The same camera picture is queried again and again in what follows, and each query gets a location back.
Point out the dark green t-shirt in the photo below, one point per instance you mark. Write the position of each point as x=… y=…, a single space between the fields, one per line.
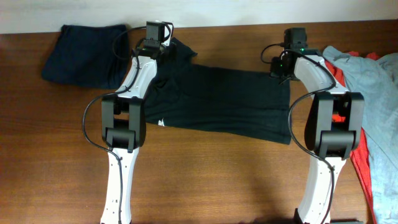
x=191 y=96

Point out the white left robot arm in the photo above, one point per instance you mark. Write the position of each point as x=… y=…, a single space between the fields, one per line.
x=123 y=120

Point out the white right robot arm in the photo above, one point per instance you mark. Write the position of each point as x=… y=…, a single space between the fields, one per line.
x=333 y=128

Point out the folded navy blue garment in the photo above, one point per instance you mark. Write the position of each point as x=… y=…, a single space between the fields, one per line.
x=92 y=57

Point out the light blue grey t-shirt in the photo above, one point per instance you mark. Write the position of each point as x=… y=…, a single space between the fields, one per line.
x=376 y=80

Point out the red t-shirt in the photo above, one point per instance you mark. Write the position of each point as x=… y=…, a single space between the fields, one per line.
x=359 y=157

